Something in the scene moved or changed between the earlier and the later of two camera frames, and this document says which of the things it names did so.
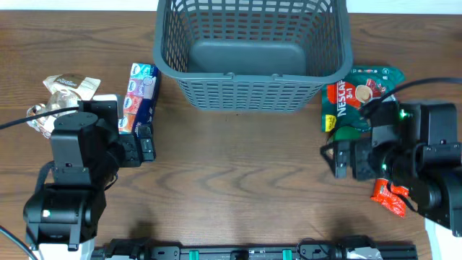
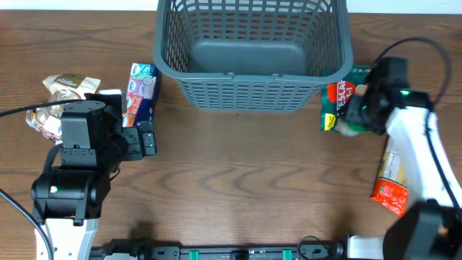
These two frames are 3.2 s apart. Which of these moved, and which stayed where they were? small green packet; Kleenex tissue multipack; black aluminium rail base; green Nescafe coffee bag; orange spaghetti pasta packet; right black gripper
Moved: right black gripper; small green packet
Stayed: black aluminium rail base; green Nescafe coffee bag; Kleenex tissue multipack; orange spaghetti pasta packet
